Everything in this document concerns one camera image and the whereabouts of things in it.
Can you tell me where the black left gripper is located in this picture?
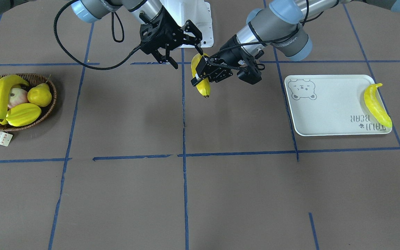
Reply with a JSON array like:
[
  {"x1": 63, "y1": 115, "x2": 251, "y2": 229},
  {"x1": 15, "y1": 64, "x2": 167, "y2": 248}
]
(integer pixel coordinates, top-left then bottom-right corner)
[{"x1": 191, "y1": 35, "x2": 264, "y2": 86}]

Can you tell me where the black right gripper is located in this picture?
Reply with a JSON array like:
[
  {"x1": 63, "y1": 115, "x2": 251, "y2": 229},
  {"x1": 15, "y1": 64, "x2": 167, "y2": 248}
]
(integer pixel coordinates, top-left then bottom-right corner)
[{"x1": 139, "y1": 7, "x2": 203, "y2": 69}]

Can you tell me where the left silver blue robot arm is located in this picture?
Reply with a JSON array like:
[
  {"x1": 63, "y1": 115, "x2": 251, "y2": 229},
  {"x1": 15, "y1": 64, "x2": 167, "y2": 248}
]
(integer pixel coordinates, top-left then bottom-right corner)
[{"x1": 191, "y1": 0, "x2": 348, "y2": 86}]

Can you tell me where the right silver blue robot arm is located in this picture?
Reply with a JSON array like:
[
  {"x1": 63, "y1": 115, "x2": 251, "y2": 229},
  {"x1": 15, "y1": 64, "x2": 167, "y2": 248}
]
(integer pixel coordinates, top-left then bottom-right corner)
[{"x1": 53, "y1": 0, "x2": 203, "y2": 70}]

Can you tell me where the woven brown fruit basket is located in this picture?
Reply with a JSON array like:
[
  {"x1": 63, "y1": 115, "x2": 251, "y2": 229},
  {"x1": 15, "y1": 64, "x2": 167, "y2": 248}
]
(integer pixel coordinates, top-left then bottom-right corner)
[{"x1": 0, "y1": 73, "x2": 57, "y2": 132}]

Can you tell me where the white bear print tray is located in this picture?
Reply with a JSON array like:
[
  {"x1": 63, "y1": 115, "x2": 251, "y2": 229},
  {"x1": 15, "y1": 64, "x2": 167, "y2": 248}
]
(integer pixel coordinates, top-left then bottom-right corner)
[{"x1": 284, "y1": 75, "x2": 392, "y2": 136}]

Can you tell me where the yellow pear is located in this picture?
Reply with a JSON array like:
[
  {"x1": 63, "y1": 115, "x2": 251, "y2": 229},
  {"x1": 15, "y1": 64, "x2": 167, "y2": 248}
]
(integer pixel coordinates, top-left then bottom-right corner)
[{"x1": 27, "y1": 83, "x2": 52, "y2": 107}]

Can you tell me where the yellow starfruit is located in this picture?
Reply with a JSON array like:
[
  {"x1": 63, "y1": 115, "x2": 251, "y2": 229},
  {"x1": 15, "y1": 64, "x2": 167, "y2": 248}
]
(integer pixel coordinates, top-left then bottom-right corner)
[{"x1": 6, "y1": 103, "x2": 42, "y2": 127}]

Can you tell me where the small paper label tag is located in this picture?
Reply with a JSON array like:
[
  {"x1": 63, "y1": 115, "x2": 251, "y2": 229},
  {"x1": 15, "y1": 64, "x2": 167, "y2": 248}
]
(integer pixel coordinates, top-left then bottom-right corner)
[{"x1": 0, "y1": 131, "x2": 13, "y2": 146}]

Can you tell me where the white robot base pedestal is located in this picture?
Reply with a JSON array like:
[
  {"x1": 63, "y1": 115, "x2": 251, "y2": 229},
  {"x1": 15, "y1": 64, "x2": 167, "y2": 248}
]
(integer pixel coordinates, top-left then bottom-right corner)
[{"x1": 160, "y1": 0, "x2": 214, "y2": 48}]

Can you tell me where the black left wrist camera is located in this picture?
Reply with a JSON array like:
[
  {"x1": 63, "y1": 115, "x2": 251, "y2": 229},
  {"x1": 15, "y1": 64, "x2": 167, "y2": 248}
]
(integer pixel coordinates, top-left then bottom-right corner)
[{"x1": 237, "y1": 63, "x2": 265, "y2": 84}]

